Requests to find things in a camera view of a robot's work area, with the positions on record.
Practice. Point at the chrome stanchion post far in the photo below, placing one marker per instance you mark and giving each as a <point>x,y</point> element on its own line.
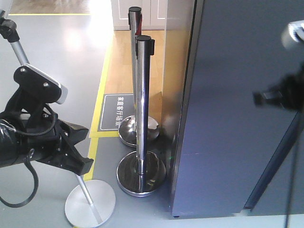
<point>127,129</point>

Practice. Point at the silver sign stand pole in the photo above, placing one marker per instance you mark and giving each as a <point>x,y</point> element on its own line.
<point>91,203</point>

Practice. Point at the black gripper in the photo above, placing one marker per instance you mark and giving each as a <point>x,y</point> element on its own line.
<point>32,127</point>

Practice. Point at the dark floor sign mat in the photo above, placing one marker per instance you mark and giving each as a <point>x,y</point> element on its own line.
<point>115,108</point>

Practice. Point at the chrome stanchion post near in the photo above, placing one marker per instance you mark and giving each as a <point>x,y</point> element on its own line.
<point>141,172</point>

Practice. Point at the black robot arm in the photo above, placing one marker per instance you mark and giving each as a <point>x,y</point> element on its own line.
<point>29,126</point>

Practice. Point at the chrome stanchion post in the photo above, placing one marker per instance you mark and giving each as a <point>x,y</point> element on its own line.
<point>141,172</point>
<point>127,129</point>

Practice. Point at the red stanchion belt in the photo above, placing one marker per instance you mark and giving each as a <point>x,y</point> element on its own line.
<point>139,26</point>

